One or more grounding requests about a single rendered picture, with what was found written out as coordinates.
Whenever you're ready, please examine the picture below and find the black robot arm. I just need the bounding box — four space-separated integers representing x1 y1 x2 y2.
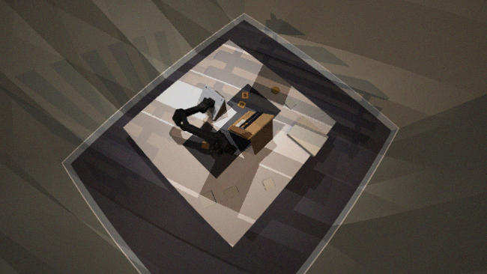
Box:
172 97 233 155

